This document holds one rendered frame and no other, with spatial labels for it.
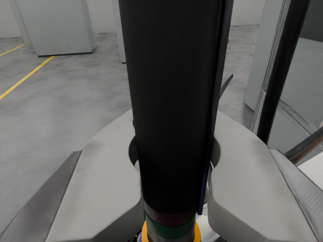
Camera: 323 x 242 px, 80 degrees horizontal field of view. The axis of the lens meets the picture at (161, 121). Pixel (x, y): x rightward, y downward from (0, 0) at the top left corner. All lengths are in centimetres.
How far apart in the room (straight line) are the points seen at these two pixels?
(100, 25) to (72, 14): 517
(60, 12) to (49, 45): 111
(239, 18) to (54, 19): 1022
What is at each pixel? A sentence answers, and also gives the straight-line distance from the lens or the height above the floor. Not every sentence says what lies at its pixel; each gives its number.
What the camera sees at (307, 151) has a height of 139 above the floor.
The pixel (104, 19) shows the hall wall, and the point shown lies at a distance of 1239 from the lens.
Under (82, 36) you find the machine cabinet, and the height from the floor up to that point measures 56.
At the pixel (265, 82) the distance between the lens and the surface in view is 160.
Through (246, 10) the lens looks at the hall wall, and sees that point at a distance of 1416.
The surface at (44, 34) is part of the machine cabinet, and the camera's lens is 772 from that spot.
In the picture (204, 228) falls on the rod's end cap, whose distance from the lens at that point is 20.
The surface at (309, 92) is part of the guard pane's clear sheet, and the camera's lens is 124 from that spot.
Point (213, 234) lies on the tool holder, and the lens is 20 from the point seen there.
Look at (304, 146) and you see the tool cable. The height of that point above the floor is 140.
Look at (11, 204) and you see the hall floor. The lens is 238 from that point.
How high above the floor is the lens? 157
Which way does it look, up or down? 32 degrees down
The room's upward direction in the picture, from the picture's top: 2 degrees counter-clockwise
